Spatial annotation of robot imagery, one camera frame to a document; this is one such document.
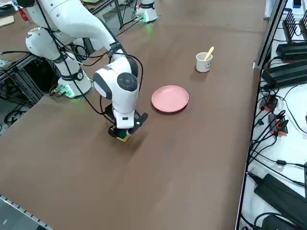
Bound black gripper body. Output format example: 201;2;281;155
105;103;117;128

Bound green and yellow sponge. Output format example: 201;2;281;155
116;128;130;143

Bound pink plate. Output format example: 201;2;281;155
151;85;190;114

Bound white smiley mug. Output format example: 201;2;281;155
195;52;213;73

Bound yellow spoon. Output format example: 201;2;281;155
203;46;215;61

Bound black stand legs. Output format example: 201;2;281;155
114;0;145;30

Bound orange and black connector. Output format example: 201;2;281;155
260;95;279;111
268;113;289;137

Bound red and white packet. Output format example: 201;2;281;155
17;5;31;24

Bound cardboard piece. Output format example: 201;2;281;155
0;15;15;28

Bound black power brick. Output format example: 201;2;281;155
261;61;307;89
275;42;307;62

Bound large black adapter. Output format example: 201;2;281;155
253;173;307;218

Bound black comb rack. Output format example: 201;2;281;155
282;8;307;44

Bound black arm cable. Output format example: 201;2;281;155
35;0;144;120

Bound aluminium frame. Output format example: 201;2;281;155
0;51;46;108

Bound grey table edge rail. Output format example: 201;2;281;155
0;193;55;230

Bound black cable with ferrite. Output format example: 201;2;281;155
249;153;307;169

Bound aluminium post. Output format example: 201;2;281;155
253;0;288;69

